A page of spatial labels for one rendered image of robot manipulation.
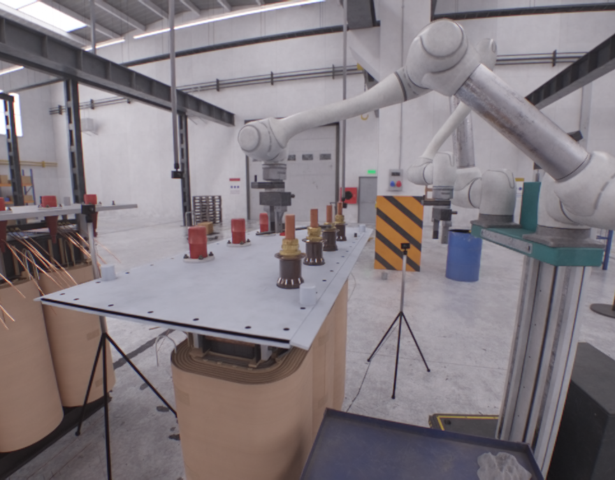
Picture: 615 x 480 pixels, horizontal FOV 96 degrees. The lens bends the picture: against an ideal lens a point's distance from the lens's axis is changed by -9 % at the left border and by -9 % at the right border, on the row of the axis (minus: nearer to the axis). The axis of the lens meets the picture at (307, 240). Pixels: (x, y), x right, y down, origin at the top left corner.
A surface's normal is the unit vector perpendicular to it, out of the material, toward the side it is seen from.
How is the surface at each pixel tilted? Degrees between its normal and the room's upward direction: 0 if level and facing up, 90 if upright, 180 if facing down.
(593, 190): 97
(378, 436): 0
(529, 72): 90
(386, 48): 90
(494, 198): 90
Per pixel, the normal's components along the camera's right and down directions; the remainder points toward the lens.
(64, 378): 0.16, 0.17
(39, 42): 0.96, 0.04
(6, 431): 0.44, 0.15
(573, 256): -0.11, 0.17
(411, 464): 0.00, -0.99
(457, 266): -0.67, 0.12
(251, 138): -0.36, 0.21
